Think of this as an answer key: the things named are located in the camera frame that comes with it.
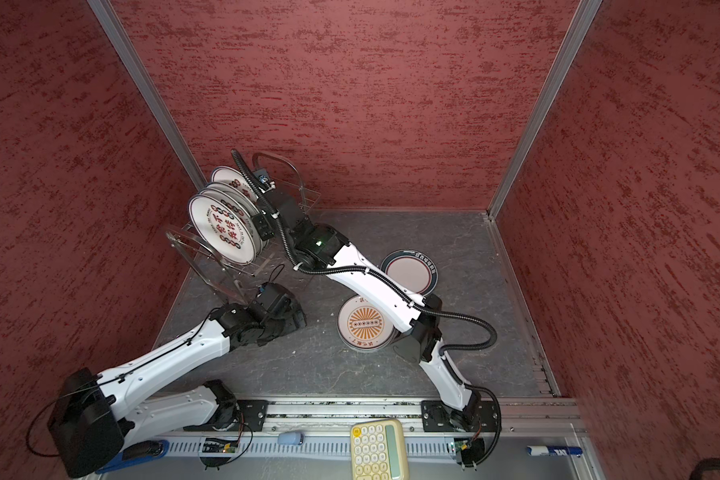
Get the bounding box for stainless steel dish rack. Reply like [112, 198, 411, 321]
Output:
[164, 152, 320, 303]

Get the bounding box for white plate red characters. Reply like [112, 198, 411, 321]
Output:
[211, 166, 258, 203]

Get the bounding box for green band red ring plate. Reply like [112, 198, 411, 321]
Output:
[380, 250, 439, 296]

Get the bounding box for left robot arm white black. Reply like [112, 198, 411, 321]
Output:
[47, 283, 306, 478]

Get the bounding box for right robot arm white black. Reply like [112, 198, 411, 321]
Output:
[256, 188, 497, 431]

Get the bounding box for white plate in rack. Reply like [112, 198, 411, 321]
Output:
[203, 182, 263, 241]

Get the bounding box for front white plate red pattern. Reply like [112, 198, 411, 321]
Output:
[188, 194, 256, 265]

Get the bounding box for light blue eraser block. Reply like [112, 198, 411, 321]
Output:
[277, 431, 305, 446]

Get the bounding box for left small circuit board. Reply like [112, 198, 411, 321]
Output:
[201, 438, 239, 455]

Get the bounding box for small circuit board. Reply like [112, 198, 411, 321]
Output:
[451, 438, 486, 468]
[201, 438, 239, 455]

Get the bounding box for yellow calculator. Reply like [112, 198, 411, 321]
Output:
[350, 419, 410, 480]

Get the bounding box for blue black tool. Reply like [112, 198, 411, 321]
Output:
[96, 439, 170, 474]

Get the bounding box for right small circuit board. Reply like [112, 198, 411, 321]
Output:
[451, 438, 486, 468]

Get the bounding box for blue white marker pen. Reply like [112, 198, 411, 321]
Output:
[526, 445, 584, 457]

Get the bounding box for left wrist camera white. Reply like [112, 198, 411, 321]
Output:
[256, 283, 278, 301]

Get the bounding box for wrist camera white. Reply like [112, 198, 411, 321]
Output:
[253, 168, 276, 192]
[256, 283, 278, 301]

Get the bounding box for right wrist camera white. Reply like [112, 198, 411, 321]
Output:
[253, 168, 276, 192]

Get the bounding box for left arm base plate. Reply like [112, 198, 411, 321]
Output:
[183, 399, 270, 433]

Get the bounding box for black corrugated cable conduit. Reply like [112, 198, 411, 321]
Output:
[230, 148, 504, 463]

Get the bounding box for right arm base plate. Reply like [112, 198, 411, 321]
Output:
[420, 400, 498, 433]

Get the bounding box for left corner aluminium post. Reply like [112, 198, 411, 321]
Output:
[87, 0, 207, 191]

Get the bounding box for corner aluminium post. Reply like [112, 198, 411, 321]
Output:
[487, 0, 602, 222]
[87, 0, 207, 191]

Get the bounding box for aluminium rail frame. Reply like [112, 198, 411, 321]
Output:
[74, 394, 607, 480]

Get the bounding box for right corner aluminium post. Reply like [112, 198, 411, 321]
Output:
[487, 0, 602, 222]

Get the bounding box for black cable bottom right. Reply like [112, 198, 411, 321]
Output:
[688, 457, 720, 480]

